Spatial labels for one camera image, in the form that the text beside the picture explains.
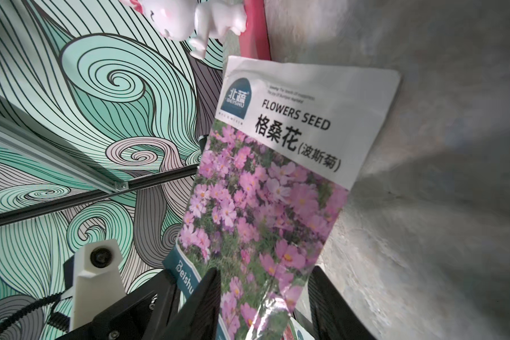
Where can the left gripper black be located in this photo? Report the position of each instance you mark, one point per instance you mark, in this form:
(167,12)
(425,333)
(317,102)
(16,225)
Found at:
(142,314)

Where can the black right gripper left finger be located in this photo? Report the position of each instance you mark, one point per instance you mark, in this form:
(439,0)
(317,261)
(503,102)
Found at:
(198,319)

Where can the white rabbit figurine pink base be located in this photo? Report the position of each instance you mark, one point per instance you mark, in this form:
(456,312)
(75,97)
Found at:
(197,22)

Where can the purple flower seed packet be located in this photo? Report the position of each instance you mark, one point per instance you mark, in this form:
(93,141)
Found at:
(285,149)

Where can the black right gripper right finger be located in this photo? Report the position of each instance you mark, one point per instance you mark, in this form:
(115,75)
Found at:
(332,317)

